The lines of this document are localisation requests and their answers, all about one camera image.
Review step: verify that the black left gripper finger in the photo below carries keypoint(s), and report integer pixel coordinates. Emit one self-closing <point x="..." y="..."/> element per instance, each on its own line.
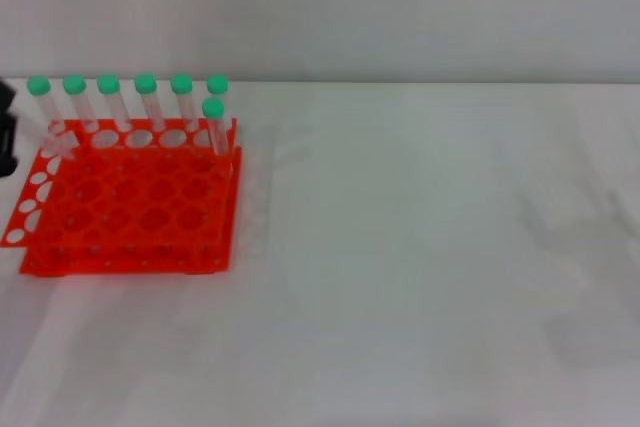
<point x="7" y="147"/>
<point x="6" y="96"/>

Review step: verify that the orange plastic test tube rack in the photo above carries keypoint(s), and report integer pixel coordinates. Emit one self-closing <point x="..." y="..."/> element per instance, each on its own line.
<point x="150" y="207"/>

